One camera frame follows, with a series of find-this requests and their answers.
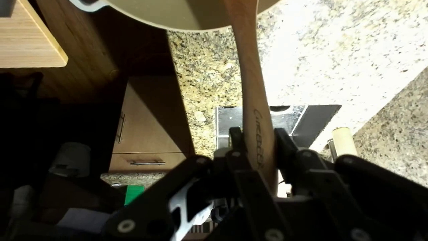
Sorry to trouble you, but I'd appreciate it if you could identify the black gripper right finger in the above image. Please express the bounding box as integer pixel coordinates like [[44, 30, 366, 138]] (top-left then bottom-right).
[[274, 128, 428, 241]]

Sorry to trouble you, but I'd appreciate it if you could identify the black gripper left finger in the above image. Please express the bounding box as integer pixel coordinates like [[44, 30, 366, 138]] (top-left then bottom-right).
[[103, 127, 288, 241]]

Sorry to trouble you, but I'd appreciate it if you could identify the white pot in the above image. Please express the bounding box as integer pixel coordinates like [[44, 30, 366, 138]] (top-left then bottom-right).
[[68, 0, 282, 32]]

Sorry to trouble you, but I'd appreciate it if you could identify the wooden lower cabinet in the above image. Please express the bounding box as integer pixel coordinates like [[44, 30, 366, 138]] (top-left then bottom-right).
[[34, 0, 193, 172]]

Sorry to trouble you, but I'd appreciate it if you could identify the wooden spatula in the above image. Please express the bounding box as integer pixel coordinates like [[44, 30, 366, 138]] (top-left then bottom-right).
[[222, 0, 278, 196]]

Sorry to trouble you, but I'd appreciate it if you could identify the light wooden cutting board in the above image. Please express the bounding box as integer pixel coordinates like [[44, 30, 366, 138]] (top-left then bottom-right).
[[0, 0, 68, 68]]

